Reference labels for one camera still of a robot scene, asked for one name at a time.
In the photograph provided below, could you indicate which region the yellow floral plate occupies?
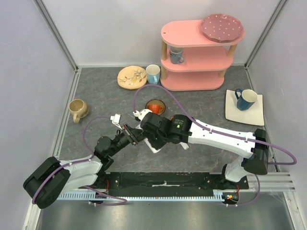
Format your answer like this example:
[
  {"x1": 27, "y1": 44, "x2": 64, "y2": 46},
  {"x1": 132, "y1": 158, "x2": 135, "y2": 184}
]
[{"x1": 117, "y1": 66, "x2": 147, "y2": 90}]

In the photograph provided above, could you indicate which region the orange cup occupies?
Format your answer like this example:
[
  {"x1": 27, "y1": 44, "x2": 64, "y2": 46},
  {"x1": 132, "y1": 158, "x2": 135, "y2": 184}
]
[{"x1": 147, "y1": 104, "x2": 165, "y2": 114}]

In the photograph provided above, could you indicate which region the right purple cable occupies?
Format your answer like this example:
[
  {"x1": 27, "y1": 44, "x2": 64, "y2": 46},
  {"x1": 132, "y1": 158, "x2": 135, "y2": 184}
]
[{"x1": 133, "y1": 83, "x2": 297, "y2": 207}]

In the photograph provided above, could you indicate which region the pink dotted plate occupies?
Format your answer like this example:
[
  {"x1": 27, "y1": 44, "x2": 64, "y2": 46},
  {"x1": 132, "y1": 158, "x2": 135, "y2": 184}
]
[{"x1": 201, "y1": 13, "x2": 244, "y2": 43}]

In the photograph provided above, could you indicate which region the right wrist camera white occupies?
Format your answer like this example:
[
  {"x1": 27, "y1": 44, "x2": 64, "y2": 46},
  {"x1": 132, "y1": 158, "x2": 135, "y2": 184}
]
[{"x1": 133, "y1": 109, "x2": 152, "y2": 122}]

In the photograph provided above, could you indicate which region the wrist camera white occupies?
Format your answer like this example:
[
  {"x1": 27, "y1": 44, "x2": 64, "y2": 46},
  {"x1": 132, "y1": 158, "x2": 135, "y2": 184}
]
[
  {"x1": 133, "y1": 109, "x2": 152, "y2": 122},
  {"x1": 110, "y1": 114, "x2": 122, "y2": 129}
]

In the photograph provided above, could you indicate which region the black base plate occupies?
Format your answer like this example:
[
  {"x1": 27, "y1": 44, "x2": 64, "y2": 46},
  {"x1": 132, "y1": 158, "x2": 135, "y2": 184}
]
[{"x1": 92, "y1": 172, "x2": 249, "y2": 196}]

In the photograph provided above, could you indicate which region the light blue mug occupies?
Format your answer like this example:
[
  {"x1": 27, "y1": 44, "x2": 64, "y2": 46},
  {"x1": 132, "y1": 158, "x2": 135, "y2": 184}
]
[{"x1": 146, "y1": 64, "x2": 160, "y2": 84}]

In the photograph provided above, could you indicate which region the pink three-tier shelf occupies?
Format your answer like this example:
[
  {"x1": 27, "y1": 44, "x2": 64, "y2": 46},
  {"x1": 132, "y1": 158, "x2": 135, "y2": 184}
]
[{"x1": 161, "y1": 20, "x2": 245, "y2": 91}]

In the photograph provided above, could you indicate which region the white cable duct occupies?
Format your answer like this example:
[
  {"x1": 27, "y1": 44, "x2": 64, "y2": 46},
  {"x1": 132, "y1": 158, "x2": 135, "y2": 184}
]
[{"x1": 57, "y1": 189, "x2": 238, "y2": 203}]

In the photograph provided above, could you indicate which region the white remote control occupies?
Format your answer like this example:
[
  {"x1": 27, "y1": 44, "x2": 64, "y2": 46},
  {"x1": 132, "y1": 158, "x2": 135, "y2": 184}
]
[{"x1": 136, "y1": 123, "x2": 166, "y2": 153}]

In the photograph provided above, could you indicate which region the beige mug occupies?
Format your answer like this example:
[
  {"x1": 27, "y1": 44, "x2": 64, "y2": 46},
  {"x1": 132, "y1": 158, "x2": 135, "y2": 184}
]
[{"x1": 69, "y1": 99, "x2": 89, "y2": 123}]

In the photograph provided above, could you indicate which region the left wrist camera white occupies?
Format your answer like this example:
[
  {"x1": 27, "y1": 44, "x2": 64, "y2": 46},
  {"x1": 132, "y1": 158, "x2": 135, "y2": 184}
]
[{"x1": 110, "y1": 114, "x2": 122, "y2": 129}]

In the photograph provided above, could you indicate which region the white battery cover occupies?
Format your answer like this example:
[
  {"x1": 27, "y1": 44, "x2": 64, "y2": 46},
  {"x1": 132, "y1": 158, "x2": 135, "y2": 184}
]
[{"x1": 180, "y1": 143, "x2": 189, "y2": 150}]

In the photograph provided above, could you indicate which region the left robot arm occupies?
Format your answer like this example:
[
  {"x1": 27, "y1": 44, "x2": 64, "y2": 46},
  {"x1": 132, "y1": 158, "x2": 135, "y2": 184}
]
[{"x1": 23, "y1": 125, "x2": 144, "y2": 209}]

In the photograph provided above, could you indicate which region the white square plate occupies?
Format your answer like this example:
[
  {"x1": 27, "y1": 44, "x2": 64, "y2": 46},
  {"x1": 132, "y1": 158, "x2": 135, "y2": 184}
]
[{"x1": 225, "y1": 89, "x2": 264, "y2": 126}]

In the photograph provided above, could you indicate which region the grey mug on shelf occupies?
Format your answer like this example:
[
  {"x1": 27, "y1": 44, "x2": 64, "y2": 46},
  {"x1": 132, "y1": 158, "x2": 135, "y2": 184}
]
[{"x1": 169, "y1": 46, "x2": 184, "y2": 64}]

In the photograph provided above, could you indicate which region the dark blue mug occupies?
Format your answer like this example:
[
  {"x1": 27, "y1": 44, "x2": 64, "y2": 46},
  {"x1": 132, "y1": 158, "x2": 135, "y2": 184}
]
[{"x1": 235, "y1": 89, "x2": 258, "y2": 111}]

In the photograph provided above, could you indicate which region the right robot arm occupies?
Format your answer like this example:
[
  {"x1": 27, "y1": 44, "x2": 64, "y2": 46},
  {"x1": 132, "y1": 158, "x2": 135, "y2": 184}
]
[{"x1": 134, "y1": 109, "x2": 268, "y2": 189}]

